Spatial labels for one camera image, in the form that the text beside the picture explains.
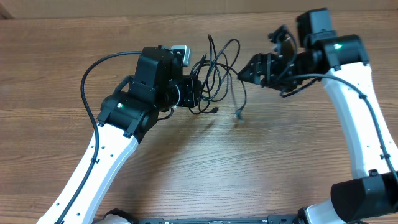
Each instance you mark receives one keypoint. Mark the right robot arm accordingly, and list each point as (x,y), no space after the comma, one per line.
(341,63)

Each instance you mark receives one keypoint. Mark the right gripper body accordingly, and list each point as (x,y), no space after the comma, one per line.
(286,70)

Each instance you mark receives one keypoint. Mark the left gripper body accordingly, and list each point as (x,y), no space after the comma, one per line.
(181,93)

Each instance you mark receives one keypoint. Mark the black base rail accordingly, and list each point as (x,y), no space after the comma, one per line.
(118,216)

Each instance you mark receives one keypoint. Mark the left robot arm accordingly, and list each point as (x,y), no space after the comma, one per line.
(133,108)

